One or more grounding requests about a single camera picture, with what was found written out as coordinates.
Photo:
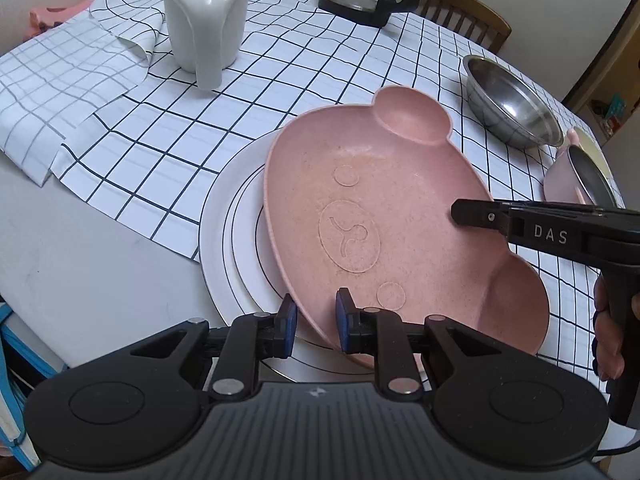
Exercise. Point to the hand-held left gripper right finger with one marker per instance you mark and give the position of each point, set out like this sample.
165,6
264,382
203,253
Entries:
345,325

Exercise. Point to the pink bear-shaped plate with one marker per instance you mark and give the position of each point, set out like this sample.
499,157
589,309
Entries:
400,185

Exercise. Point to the large stainless steel bowl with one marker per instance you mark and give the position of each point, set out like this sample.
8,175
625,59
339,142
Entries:
510,105

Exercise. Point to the white steel mug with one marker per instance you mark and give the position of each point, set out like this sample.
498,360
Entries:
205,25

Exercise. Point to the large white plate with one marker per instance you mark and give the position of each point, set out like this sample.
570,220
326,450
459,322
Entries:
212,240

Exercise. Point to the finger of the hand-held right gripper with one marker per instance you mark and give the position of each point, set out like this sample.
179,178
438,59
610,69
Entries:
475,212

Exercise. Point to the blue and white bag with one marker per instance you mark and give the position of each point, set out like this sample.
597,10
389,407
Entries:
20,410

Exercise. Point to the white checkered tablecloth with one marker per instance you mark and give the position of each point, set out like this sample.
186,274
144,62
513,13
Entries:
150,135

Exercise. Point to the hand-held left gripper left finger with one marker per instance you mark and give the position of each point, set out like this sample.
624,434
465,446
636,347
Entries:
287,327

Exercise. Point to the person's right hand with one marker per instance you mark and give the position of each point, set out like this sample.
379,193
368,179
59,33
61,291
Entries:
607,330

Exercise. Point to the wooden dining chair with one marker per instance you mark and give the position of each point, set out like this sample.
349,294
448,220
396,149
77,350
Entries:
470,5

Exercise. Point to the pink plastic item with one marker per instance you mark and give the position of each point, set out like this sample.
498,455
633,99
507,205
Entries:
60,17

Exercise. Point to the pink bowl with steel interior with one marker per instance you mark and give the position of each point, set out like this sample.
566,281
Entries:
560,175

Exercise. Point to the small white plate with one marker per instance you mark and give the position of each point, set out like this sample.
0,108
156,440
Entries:
245,250

